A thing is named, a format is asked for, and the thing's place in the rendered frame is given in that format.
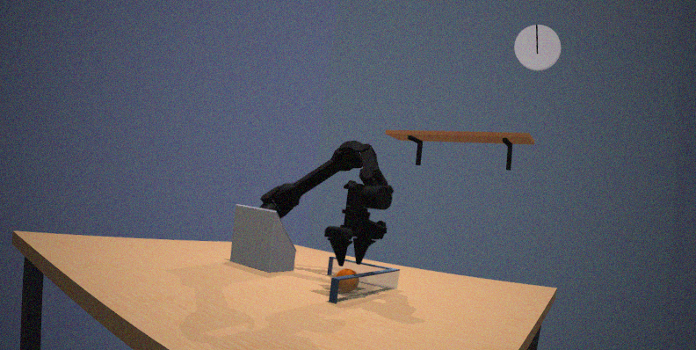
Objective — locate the clear glass corner walls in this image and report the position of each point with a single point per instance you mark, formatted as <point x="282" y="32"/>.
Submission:
<point x="364" y="286"/>

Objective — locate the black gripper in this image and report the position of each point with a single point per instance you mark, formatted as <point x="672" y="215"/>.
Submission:
<point x="339" y="236"/>

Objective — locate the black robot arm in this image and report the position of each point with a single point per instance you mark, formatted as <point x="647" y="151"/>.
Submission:
<point x="375" y="193"/>

